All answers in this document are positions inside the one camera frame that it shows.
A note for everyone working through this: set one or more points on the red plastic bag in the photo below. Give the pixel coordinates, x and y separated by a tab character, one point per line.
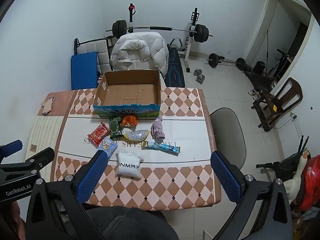
311	180

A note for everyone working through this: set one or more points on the cardboard box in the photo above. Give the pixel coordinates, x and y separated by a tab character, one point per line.
130	97

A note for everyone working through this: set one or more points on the chrome dumbbell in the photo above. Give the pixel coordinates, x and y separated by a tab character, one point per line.
201	78
198	71

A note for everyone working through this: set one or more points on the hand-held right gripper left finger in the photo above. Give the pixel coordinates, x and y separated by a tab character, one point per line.
92	172

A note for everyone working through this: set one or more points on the beige round-backed chair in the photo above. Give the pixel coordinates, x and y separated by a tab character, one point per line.
227	130

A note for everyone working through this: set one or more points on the long blue packet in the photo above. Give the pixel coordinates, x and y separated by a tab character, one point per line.
162	148

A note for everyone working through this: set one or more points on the beige padded panel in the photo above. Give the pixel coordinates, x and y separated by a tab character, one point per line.
100	52

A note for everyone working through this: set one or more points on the white soft packet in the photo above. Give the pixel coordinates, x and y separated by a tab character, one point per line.
128	165

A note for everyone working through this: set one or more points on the pair of white shoes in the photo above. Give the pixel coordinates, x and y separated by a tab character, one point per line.
254	93

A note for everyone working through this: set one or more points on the black speaker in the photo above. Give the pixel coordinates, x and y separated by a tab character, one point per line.
258	67

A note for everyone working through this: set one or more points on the barbell with black plates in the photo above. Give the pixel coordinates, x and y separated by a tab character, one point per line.
120	28

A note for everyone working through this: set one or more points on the red snack packet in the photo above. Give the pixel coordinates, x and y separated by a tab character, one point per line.
98	133

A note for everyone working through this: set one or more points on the green snack packet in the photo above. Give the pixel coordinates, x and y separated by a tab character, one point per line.
116	128

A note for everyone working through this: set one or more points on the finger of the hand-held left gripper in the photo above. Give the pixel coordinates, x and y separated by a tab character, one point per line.
40	158
12	147

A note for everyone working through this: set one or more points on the light blue cartoon packet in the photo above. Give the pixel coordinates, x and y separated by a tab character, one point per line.
108	148

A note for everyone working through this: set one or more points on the blue foam board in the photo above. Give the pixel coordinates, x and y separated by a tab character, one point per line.
83	71

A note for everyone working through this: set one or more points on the black weight bench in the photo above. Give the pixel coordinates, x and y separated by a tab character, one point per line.
175	67

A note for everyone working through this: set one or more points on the small barbell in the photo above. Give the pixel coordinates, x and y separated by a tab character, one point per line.
215	60

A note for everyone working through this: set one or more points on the cream ribbed placemat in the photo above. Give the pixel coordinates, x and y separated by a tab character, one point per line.
45	135

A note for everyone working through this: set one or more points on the pinkish grey sock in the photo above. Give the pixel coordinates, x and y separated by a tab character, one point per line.
157	130

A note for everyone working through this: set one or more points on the white bench press rack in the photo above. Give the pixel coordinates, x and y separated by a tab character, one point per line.
191	30

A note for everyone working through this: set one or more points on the dark wooden chair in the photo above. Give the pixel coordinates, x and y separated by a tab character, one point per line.
275	102

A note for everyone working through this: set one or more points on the black router antennas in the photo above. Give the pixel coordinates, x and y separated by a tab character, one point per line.
303	145

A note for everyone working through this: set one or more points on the white goose plush toy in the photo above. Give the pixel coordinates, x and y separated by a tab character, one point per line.
296	180

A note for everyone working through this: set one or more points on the dark exercise equipment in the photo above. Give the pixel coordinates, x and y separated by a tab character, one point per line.
280	65

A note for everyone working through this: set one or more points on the cardboard scrap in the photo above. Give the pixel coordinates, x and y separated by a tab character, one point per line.
48	106

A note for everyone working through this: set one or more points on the orange snack packet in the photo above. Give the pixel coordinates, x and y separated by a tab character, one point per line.
130	121

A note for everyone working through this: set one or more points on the white down jacket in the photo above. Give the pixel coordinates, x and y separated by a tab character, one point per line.
140	52

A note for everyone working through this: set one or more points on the person's dark clothing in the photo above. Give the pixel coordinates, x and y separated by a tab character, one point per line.
130	225

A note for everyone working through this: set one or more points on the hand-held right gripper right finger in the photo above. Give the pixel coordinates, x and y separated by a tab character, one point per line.
226	177

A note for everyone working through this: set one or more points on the silver and yellow packet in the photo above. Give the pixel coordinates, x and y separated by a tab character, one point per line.
137	135

